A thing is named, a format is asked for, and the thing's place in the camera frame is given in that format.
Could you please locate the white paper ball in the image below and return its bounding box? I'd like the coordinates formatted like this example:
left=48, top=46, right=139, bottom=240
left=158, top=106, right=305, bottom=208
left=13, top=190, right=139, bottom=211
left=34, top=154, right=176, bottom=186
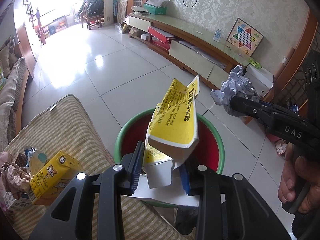
left=210, top=65, right=259, bottom=117

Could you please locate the yellow iced tea carton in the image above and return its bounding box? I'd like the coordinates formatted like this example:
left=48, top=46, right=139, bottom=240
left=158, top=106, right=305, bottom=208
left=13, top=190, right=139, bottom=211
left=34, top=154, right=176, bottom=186
left=28, top=151, right=84, bottom=206

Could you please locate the yellow medicine box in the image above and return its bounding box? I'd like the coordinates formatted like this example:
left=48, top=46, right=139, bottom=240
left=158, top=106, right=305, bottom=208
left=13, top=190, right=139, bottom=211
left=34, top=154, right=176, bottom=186
left=143, top=75, right=200, bottom=189

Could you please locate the white milk carton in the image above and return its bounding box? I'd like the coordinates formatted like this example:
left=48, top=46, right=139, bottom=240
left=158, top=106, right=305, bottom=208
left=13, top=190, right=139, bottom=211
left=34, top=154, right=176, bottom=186
left=3, top=192, right=32, bottom=212

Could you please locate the red green trash bin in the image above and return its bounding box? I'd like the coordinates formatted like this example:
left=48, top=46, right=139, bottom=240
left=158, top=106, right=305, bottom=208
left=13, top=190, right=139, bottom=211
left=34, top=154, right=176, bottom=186
left=114, top=108, right=225, bottom=208

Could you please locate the person's right hand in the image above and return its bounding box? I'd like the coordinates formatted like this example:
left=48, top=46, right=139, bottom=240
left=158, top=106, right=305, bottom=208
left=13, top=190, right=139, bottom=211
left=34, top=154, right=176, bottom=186
left=278, top=143, right=319, bottom=214

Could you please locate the white box on floor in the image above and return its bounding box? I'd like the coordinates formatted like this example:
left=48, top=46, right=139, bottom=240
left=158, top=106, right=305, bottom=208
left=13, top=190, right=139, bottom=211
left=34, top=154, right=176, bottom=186
left=245, top=64, right=273, bottom=98

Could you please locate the long wooden tv cabinet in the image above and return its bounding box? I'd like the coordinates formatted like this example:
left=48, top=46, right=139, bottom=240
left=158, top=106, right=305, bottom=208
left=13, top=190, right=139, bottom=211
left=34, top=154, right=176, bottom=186
left=129, top=13, right=249, bottom=88

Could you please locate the chinese checkers board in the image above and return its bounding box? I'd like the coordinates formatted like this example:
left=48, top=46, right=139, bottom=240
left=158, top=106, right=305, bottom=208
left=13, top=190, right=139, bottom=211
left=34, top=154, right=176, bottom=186
left=227, top=18, right=264, bottom=56

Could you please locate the yellow striped table cloth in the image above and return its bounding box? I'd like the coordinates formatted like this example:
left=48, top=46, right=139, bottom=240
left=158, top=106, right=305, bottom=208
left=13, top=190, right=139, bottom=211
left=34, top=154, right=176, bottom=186
left=3, top=94, right=195, bottom=239

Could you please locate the blue white snack bag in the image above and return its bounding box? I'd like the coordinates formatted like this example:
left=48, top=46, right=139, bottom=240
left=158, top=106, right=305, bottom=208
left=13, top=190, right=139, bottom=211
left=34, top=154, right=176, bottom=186
left=24, top=146, right=48, bottom=177

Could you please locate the brown torn box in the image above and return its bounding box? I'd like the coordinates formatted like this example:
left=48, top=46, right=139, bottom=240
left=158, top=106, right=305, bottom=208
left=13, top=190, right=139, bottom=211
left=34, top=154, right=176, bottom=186
left=1, top=152, right=31, bottom=199

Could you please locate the red flat box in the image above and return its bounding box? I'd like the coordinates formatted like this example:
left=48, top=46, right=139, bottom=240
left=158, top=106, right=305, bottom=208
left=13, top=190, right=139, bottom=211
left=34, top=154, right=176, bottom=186
left=148, top=26, right=177, bottom=44

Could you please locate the striped beige sofa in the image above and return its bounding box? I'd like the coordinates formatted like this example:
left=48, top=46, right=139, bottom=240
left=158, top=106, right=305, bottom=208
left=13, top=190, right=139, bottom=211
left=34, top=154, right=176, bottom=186
left=1, top=37, right=28, bottom=151

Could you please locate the green box on cabinet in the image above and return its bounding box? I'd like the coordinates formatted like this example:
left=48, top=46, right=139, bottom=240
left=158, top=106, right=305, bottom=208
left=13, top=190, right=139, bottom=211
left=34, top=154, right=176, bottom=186
left=143, top=3, right=167, bottom=15

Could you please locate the wooden chair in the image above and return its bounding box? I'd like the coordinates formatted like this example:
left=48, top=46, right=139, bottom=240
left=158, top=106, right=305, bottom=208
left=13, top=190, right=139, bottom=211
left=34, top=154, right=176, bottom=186
left=84, top=4, right=102, bottom=30

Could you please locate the black backpack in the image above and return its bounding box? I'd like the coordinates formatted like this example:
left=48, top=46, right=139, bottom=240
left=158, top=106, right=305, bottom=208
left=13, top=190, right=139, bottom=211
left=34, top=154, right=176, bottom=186
left=88, top=0, right=104, bottom=17

